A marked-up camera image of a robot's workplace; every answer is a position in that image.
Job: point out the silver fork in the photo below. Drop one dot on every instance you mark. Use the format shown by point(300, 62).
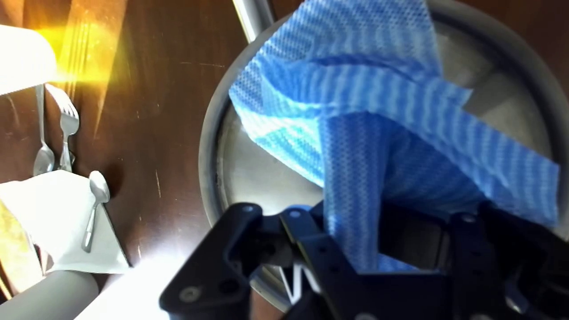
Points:
point(67, 120)

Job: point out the white napkin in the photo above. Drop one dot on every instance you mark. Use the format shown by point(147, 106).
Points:
point(44, 209)

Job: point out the blue cloth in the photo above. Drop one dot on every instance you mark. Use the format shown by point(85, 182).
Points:
point(355, 89)

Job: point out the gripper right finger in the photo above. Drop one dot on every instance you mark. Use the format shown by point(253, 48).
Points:
point(498, 266)

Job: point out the grey cylinder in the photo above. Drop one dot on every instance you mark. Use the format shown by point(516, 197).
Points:
point(49, 298)

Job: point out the silver spoon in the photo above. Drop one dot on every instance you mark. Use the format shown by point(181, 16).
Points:
point(43, 159)
point(98, 186)

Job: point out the white plate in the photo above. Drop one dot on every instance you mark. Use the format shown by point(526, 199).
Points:
point(22, 58)

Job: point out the silver pot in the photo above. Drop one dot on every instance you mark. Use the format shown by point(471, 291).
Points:
point(251, 18)

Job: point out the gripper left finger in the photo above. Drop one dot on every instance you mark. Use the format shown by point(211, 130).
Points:
point(213, 275)

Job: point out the silver lid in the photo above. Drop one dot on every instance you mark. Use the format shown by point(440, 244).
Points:
point(266, 178)

